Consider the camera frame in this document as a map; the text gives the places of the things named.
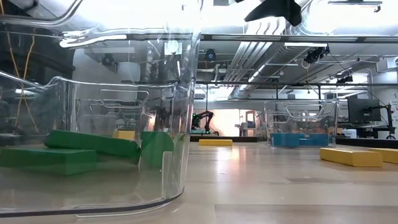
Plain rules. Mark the bright ceiling light strip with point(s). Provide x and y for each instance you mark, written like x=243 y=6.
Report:
x=93 y=39

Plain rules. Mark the yellow rectangular block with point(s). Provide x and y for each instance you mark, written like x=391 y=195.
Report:
x=351 y=157

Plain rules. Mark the long green block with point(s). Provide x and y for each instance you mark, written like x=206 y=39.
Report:
x=46 y=160

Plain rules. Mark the long grey ceiling light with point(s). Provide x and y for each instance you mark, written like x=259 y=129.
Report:
x=295 y=38

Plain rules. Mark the black round ceiling camera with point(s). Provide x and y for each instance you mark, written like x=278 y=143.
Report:
x=211 y=55

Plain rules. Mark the white box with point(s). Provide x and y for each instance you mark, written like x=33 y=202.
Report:
x=349 y=133

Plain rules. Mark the black background robot arm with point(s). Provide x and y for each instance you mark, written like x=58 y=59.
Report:
x=203 y=121

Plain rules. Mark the black rail-mounted device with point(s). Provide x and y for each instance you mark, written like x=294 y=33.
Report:
x=345 y=79

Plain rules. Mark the clear plastic bin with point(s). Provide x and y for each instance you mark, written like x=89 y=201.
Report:
x=93 y=121
x=93 y=193
x=270 y=124

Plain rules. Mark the black computer monitor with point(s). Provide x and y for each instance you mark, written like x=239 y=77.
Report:
x=363 y=110

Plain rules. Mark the ceiling light bracket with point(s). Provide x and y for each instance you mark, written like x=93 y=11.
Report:
x=354 y=2

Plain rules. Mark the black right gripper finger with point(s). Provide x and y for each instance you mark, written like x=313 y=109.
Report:
x=273 y=4
x=270 y=14

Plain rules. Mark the black aluminium table frame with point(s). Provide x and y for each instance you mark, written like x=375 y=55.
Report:
x=245 y=139

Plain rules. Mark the long yellow block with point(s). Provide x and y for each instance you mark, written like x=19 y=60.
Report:
x=215 y=142
x=387 y=155

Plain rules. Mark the silver ventilation duct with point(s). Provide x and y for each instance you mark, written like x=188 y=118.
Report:
x=270 y=57

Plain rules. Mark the black overhead pipe rail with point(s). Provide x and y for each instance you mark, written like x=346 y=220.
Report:
x=295 y=84

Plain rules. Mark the green cylinder block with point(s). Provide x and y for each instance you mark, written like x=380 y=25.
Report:
x=157 y=149

